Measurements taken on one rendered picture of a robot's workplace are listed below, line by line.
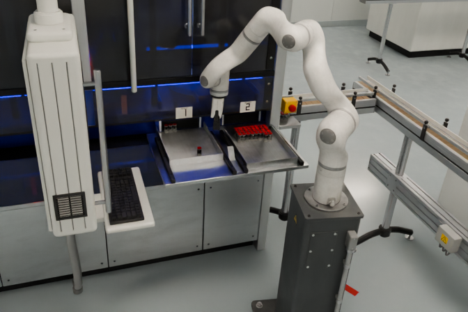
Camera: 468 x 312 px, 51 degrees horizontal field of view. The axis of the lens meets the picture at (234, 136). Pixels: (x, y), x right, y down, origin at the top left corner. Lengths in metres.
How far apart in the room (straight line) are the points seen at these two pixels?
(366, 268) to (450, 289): 0.49
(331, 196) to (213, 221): 0.99
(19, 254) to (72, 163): 1.06
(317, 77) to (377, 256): 1.67
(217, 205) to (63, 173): 1.18
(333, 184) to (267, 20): 0.72
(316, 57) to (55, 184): 1.09
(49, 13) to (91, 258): 1.48
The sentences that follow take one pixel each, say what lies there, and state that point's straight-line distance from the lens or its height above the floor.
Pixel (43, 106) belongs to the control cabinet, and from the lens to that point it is 1.76.
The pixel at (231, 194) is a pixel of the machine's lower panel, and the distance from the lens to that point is 2.80.
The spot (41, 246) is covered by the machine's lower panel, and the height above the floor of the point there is 0.32.
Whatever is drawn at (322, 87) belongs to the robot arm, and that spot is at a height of 1.38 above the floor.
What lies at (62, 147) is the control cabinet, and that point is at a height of 1.20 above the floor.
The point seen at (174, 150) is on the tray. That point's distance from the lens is 2.40.
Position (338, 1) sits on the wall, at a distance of 8.06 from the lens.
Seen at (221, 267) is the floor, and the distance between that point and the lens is 3.03.
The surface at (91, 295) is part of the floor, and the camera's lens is 2.93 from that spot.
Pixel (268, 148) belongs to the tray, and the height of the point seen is 0.88.
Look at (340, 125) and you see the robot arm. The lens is 1.89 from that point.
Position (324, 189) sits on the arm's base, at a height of 0.95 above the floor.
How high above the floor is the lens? 2.09
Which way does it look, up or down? 29 degrees down
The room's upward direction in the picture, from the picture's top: 4 degrees clockwise
